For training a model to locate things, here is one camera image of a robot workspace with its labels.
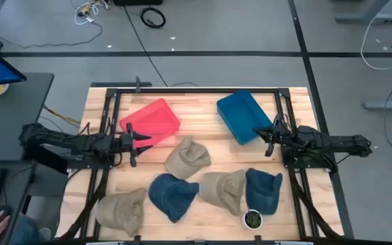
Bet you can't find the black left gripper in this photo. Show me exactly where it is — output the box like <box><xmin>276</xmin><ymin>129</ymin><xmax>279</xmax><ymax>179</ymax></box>
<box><xmin>119</xmin><ymin>122</ymin><xmax>154</xmax><ymax>168</ymax></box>

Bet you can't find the grey table foot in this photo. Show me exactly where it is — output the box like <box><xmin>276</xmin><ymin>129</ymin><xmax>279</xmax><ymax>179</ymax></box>
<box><xmin>363</xmin><ymin>96</ymin><xmax>392</xmax><ymax>111</ymax></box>
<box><xmin>334</xmin><ymin>0</ymin><xmax>392</xmax><ymax>25</ymax></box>

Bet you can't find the tan cap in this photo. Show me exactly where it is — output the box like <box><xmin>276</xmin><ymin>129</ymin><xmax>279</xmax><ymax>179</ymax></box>
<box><xmin>95</xmin><ymin>187</ymin><xmax>147</xmax><ymax>238</ymax></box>
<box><xmin>164</xmin><ymin>135</ymin><xmax>212</xmax><ymax>180</ymax></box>
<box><xmin>199</xmin><ymin>169</ymin><xmax>247</xmax><ymax>216</ymax></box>

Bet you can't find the white pot with green plant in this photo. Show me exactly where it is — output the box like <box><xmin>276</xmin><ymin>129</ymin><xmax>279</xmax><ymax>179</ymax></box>
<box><xmin>242</xmin><ymin>209</ymin><xmax>264</xmax><ymax>231</ymax></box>

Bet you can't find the yellow cable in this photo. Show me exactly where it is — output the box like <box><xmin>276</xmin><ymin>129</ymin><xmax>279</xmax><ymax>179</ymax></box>
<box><xmin>42</xmin><ymin>104</ymin><xmax>82</xmax><ymax>126</ymax></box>

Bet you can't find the red plastic bin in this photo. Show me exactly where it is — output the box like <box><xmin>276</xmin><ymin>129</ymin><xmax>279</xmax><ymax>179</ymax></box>
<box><xmin>118</xmin><ymin>98</ymin><xmax>181</xmax><ymax>148</ymax></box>

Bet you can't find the dark blue cap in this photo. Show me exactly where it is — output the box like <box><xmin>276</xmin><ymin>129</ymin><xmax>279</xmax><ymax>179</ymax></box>
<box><xmin>148</xmin><ymin>173</ymin><xmax>200</xmax><ymax>224</ymax></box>
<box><xmin>245</xmin><ymin>167</ymin><xmax>284</xmax><ymax>216</ymax></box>

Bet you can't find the coiled black cable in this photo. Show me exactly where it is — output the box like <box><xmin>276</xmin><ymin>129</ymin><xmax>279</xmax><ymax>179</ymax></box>
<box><xmin>139</xmin><ymin>6</ymin><xmax>167</xmax><ymax>29</ymax></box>

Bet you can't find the long black floor cable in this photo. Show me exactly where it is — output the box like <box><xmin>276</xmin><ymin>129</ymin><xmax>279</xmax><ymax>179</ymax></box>
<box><xmin>123</xmin><ymin>5</ymin><xmax>169</xmax><ymax>88</ymax></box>

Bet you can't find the blue plastic bin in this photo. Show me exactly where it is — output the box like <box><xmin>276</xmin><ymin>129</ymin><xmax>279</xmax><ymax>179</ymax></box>
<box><xmin>216</xmin><ymin>89</ymin><xmax>274</xmax><ymax>146</ymax></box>

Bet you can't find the white floor cable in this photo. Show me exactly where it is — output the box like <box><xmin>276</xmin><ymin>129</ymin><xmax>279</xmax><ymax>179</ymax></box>
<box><xmin>360</xmin><ymin>14</ymin><xmax>392</xmax><ymax>71</ymax></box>

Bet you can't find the black box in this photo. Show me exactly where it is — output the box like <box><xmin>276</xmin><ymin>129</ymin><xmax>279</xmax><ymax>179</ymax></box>
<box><xmin>112</xmin><ymin>0</ymin><xmax>163</xmax><ymax>7</ymax></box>

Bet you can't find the person's leg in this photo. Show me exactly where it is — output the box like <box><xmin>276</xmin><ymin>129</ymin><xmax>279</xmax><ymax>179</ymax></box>
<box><xmin>7</xmin><ymin>215</ymin><xmax>47</xmax><ymax>245</ymax></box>

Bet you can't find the dark grey desk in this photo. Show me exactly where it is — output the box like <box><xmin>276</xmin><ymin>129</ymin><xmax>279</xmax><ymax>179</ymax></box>
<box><xmin>0</xmin><ymin>72</ymin><xmax>55</xmax><ymax>161</ymax></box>

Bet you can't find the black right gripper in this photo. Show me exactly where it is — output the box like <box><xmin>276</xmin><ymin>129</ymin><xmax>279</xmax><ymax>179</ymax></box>
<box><xmin>252</xmin><ymin>114</ymin><xmax>295</xmax><ymax>158</ymax></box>

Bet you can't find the white cable bundle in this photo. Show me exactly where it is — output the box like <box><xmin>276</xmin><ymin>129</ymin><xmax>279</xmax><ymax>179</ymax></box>
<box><xmin>73</xmin><ymin>0</ymin><xmax>111</xmax><ymax>26</ymax></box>

